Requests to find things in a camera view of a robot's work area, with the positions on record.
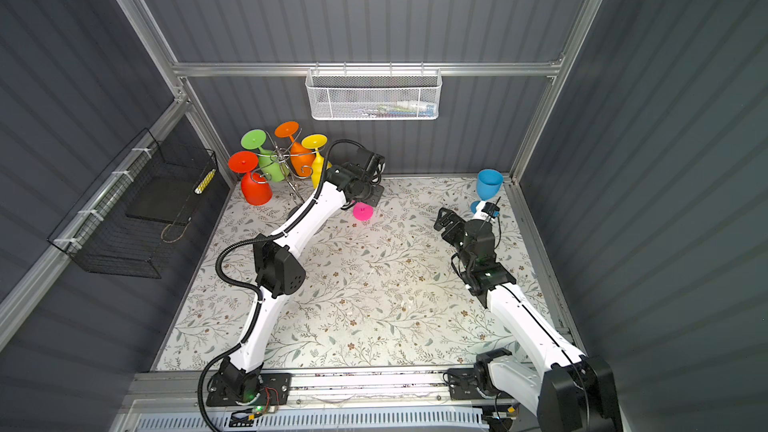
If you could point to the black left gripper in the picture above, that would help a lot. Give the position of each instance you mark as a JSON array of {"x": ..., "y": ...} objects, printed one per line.
[{"x": 374, "y": 200}]

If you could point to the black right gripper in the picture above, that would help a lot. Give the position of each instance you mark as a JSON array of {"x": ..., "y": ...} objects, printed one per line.
[{"x": 459, "y": 226}]

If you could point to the pink wine glass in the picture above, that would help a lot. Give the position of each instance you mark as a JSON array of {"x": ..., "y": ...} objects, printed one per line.
[{"x": 363, "y": 212}]

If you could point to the blue wine glass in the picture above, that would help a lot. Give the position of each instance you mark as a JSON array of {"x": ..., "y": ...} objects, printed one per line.
[{"x": 489, "y": 182}]

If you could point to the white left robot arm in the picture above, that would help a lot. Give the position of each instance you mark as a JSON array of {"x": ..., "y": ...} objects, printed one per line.
[{"x": 279, "y": 273}]

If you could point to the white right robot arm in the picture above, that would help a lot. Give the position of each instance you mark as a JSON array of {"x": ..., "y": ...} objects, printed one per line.
[{"x": 566, "y": 389}]

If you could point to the orange wine glass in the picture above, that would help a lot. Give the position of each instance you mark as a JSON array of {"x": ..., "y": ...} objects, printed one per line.
[{"x": 301, "y": 158}]

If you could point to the yellow wine glass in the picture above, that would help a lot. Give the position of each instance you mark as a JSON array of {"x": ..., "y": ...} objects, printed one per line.
[{"x": 315, "y": 142}]

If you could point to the chrome wine glass rack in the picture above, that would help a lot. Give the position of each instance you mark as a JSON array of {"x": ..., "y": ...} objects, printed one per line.
[{"x": 292, "y": 179}]

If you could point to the green wine glass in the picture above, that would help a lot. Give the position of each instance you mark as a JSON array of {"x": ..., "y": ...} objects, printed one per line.
[{"x": 270, "y": 165}]

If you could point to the red wine glass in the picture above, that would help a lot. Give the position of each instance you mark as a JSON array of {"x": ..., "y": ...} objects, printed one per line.
[{"x": 254, "y": 186}]

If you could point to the white vented panel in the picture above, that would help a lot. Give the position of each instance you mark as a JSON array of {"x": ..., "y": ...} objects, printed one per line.
[{"x": 441, "y": 418}]

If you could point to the white wire mesh basket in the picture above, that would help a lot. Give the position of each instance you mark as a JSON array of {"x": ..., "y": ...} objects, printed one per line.
[{"x": 368, "y": 96}]

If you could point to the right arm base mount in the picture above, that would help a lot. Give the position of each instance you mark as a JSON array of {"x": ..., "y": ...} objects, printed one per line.
[{"x": 473, "y": 383}]

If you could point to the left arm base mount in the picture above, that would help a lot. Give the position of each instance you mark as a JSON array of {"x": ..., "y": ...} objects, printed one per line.
[{"x": 231, "y": 387}]

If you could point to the black wire basket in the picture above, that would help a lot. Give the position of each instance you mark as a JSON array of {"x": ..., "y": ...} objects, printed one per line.
[{"x": 132, "y": 223}]

